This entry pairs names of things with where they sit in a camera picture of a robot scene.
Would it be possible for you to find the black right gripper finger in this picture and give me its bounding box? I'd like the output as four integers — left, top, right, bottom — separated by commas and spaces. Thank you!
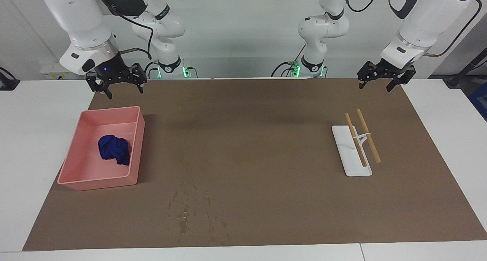
127, 63, 148, 94
85, 71, 114, 100

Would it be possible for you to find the black tripod stand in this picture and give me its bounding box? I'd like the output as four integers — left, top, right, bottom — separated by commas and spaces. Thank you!
443, 47, 487, 89

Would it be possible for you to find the pink plastic bin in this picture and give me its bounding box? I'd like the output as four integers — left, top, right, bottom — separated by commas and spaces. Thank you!
57, 106, 146, 191

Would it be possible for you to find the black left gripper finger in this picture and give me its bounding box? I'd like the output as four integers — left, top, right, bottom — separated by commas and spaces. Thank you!
386, 66, 416, 92
357, 61, 378, 90

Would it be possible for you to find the blue crate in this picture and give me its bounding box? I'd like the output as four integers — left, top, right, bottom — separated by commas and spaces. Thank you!
468, 82, 487, 121

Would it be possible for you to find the black right base cable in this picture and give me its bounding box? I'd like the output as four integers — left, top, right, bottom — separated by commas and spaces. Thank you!
143, 61, 159, 80

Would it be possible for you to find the wooden rack rod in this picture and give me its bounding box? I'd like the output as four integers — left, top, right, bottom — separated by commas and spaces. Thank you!
345, 113, 368, 167
356, 108, 382, 164

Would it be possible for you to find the white wall socket box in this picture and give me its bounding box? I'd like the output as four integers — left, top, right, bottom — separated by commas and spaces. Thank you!
40, 61, 88, 80

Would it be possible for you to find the brown table mat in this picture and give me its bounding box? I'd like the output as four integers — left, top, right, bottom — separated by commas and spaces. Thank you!
23, 78, 487, 251

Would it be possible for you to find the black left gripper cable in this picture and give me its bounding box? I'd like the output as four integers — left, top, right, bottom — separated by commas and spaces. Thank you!
342, 0, 486, 57

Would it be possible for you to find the black stand foot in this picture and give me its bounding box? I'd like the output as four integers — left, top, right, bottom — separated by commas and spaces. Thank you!
0, 67, 21, 91

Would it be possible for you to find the blue towel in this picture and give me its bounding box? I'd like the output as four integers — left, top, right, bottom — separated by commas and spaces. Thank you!
98, 134, 131, 167

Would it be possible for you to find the black left base cable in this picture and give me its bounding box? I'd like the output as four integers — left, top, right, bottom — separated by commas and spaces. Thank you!
271, 44, 306, 78

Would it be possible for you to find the white towel rack base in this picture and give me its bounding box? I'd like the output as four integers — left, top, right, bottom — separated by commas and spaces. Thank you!
331, 125, 373, 177

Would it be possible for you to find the black base cable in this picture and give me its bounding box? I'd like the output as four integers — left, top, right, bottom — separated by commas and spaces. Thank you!
143, 61, 159, 80
271, 44, 306, 78

